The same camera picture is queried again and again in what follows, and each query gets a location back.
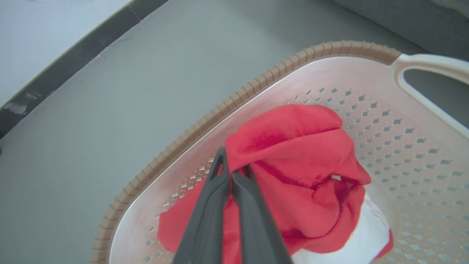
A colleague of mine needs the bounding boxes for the plain red garment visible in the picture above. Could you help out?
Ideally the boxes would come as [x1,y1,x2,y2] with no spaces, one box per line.
[158,104,394,264]

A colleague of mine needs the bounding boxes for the white cloth with red stitching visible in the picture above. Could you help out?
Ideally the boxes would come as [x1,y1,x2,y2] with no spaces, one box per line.
[291,192,391,264]

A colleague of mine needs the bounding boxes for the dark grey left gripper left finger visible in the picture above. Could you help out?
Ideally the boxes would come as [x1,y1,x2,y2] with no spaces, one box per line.
[172,147,231,264]

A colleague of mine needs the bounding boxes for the black skirting board strip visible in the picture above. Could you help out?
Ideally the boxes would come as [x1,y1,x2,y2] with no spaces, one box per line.
[0,0,170,140]

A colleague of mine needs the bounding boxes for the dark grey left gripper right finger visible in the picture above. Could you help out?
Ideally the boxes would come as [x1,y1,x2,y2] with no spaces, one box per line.
[232,165,293,264]

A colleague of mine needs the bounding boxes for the grey fabric sofa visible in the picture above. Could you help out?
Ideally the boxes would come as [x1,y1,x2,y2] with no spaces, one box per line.
[333,0,469,61]

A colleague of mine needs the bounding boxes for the beige laundry basket brown rim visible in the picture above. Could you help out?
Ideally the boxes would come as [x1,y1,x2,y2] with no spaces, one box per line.
[91,40,469,264]

